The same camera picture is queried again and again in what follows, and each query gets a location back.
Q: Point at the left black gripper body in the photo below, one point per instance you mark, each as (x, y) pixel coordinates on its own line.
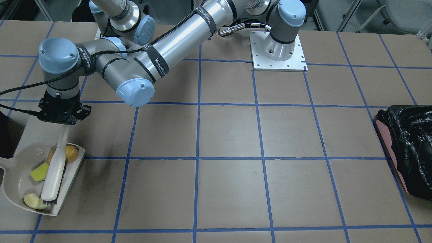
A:
(84, 109)

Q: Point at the orange wrapper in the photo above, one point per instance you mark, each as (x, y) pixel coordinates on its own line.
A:
(72, 153)

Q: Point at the yellow green sponge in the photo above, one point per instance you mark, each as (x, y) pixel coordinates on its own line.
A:
(39, 174)

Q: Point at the cream hand brush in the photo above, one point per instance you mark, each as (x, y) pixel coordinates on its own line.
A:
(51, 189)

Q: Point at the beige trash piece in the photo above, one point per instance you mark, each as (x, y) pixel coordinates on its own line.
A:
(33, 201)

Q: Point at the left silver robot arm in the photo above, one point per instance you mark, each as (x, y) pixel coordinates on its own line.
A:
(131, 61)

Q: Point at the black lined trash bin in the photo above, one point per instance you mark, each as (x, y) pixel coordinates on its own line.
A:
(10, 135)
(407, 135)

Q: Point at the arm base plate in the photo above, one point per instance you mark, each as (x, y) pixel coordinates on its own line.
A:
(278, 50)
(99, 33)

